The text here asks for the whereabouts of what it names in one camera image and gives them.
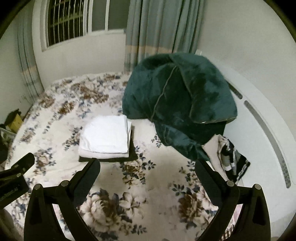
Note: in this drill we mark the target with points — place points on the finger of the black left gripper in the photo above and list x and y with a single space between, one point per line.
23 165

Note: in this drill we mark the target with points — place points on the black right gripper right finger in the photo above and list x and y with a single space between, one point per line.
207 177

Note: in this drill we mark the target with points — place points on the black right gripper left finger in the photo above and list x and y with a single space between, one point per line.
83 181

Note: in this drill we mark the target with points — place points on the black clothes pile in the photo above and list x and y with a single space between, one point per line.
11 117

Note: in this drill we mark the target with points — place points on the black white striped garment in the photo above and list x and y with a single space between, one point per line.
234 164

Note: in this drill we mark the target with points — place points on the beige garment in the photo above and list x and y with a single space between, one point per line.
211 148

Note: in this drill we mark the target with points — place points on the yellow box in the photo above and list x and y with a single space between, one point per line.
15 124

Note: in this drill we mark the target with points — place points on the folded white garment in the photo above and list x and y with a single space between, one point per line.
111 150

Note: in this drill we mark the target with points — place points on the folded black garment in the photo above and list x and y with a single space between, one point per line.
85 156

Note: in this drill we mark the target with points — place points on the white bed headboard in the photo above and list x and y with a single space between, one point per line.
262 136

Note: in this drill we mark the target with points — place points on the left green curtain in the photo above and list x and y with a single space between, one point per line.
29 70

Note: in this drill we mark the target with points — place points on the green curtain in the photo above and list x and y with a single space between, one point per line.
29 70
157 27

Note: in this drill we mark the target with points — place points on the dark green plush blanket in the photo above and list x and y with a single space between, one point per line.
185 96

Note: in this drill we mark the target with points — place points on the barred window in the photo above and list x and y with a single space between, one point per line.
64 20

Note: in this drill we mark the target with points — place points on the right green curtain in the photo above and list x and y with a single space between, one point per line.
157 27

